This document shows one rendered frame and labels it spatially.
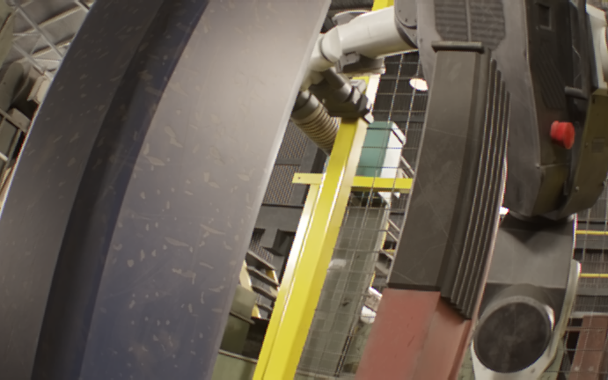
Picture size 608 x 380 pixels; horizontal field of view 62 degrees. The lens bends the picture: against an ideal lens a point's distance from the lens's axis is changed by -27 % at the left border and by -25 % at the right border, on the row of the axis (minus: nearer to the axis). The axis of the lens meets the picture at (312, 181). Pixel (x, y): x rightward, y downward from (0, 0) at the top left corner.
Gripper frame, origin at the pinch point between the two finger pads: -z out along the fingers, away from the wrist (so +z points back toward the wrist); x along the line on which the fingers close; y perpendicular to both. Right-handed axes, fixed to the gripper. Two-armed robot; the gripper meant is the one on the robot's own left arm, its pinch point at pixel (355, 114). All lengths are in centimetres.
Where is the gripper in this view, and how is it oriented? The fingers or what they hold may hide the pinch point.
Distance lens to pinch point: 162.8
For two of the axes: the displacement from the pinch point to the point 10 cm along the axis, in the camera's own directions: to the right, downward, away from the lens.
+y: 2.7, -9.0, 3.5
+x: 8.4, 0.4, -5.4
